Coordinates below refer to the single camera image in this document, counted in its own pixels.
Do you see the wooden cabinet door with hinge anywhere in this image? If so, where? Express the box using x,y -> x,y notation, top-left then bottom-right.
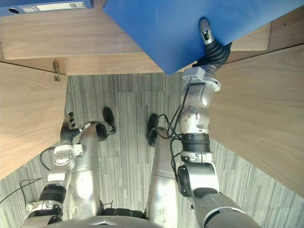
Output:
0,61 -> 69,181

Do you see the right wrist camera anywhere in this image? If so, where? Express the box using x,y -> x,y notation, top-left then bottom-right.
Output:
182,66 -> 205,84

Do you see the blue binder with label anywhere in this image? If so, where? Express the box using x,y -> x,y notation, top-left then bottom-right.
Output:
0,0 -> 94,18

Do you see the robot left leg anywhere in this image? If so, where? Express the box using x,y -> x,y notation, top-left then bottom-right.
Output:
66,121 -> 103,219

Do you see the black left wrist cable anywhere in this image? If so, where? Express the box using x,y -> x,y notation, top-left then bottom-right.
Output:
39,146 -> 57,172

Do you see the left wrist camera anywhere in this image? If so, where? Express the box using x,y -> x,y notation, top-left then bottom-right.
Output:
70,143 -> 84,158

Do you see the thin black floor cable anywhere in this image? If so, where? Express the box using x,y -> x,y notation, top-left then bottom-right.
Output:
0,177 -> 43,205

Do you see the robot leg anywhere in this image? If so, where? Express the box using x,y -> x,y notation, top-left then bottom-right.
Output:
145,127 -> 179,227
66,121 -> 103,219

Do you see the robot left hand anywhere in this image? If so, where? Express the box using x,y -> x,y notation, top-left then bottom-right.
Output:
60,111 -> 92,143

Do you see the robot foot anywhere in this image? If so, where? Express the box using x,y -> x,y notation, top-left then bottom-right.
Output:
95,107 -> 117,143
146,114 -> 160,147

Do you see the robot right leg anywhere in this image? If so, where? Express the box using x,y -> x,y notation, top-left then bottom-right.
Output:
145,127 -> 179,227

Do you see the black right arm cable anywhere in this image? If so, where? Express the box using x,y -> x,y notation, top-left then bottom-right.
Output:
152,77 -> 192,190

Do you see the wooden cabinet body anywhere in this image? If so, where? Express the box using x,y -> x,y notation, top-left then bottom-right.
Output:
0,0 -> 304,76

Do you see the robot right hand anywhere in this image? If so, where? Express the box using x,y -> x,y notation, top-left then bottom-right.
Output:
196,18 -> 233,70

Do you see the metal door hinge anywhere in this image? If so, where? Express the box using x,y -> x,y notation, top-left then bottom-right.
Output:
52,60 -> 62,82

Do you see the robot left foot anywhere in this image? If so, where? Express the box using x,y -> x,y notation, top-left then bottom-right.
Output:
95,107 -> 117,143

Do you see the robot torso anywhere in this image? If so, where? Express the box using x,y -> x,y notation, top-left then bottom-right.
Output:
60,207 -> 166,228

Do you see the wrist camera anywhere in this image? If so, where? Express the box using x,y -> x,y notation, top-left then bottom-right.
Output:
182,66 -> 205,84
70,143 -> 84,158

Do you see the large blue folder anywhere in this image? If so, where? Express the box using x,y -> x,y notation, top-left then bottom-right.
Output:
102,0 -> 304,75

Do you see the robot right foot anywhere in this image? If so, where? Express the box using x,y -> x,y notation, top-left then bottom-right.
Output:
146,114 -> 160,147

